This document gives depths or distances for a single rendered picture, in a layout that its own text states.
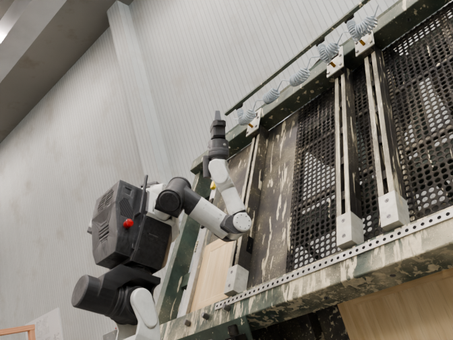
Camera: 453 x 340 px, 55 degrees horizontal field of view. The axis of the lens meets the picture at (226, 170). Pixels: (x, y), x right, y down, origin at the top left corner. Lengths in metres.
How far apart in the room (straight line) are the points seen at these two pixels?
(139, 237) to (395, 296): 0.94
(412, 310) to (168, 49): 5.82
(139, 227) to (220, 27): 4.82
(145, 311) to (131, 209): 0.38
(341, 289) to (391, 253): 0.22
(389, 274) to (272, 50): 4.39
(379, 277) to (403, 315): 0.26
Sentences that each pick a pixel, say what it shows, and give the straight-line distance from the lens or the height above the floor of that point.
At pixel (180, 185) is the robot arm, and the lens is 1.67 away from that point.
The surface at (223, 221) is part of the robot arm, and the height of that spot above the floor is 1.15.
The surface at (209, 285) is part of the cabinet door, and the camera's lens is 2.13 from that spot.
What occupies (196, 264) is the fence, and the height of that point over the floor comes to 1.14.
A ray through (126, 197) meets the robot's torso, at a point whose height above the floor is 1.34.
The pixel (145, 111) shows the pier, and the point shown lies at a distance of 6.60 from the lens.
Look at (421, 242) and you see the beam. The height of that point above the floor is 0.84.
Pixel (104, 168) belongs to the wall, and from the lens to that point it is 7.58.
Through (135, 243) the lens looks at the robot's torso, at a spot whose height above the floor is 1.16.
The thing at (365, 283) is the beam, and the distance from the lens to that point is 1.48.
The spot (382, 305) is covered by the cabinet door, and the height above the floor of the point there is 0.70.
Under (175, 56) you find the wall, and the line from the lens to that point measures 6.72.
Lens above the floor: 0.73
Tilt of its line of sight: 21 degrees up
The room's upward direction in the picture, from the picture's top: 17 degrees counter-clockwise
